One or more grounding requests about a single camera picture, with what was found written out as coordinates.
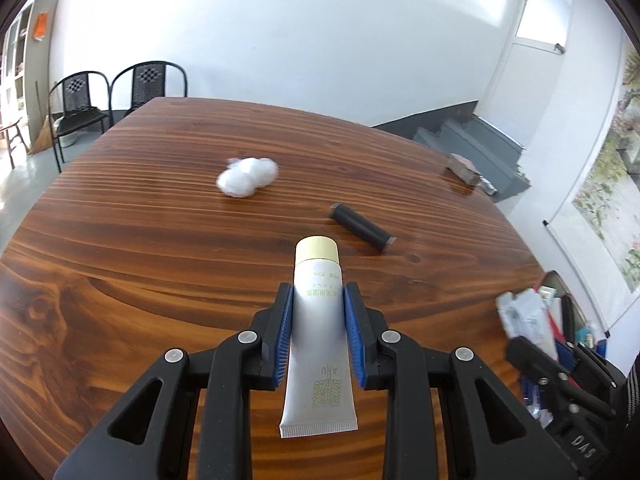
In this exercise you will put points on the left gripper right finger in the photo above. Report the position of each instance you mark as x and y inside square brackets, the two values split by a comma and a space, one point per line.
[447, 412]

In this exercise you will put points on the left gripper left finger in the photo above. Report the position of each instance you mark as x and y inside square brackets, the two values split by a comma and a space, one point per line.
[188, 414]

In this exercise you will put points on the black case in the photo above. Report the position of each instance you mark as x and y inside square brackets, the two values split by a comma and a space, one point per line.
[363, 228]

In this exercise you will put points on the white plastic bag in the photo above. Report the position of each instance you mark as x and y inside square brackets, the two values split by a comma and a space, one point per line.
[244, 176]

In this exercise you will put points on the blue white cream tube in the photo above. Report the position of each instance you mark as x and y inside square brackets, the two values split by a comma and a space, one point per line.
[525, 314]

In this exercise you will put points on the red storage box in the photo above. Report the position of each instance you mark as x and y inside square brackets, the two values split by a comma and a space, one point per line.
[568, 322]

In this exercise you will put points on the hanging scroll painting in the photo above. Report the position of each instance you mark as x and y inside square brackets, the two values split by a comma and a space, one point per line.
[598, 226]

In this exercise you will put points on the foil tray on stairs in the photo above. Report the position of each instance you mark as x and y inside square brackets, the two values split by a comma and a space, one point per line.
[488, 187]

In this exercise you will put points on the card deck on table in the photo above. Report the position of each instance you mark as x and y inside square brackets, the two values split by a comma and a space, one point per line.
[463, 169]

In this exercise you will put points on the grey staircase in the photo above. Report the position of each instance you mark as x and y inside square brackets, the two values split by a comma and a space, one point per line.
[456, 129]

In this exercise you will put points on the straw broom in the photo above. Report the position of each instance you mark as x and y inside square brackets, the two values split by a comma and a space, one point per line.
[42, 129]

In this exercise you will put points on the black metal chair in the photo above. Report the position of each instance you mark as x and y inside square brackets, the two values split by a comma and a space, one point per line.
[78, 112]
[148, 80]

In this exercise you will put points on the wooden chair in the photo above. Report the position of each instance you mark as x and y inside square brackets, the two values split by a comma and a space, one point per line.
[11, 135]

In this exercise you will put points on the beige storage cabinet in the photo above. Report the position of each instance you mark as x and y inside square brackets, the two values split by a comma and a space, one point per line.
[25, 68]

